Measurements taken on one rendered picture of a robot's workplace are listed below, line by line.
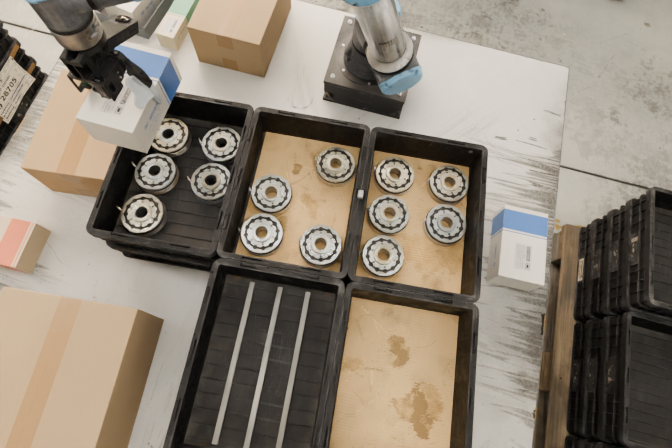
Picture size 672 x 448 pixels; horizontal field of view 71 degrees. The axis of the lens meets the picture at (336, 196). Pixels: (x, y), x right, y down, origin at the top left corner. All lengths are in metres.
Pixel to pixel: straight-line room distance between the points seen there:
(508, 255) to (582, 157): 1.30
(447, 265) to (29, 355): 0.95
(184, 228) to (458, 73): 0.99
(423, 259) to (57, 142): 0.98
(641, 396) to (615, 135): 1.29
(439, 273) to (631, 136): 1.73
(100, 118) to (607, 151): 2.23
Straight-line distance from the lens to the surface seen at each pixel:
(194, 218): 1.24
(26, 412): 1.21
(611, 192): 2.54
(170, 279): 1.34
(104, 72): 0.96
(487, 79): 1.66
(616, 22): 3.14
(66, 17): 0.86
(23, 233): 1.44
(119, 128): 1.02
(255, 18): 1.49
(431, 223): 1.20
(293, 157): 1.26
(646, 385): 1.93
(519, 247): 1.34
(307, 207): 1.21
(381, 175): 1.22
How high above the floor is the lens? 1.97
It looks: 69 degrees down
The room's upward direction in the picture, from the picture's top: 8 degrees clockwise
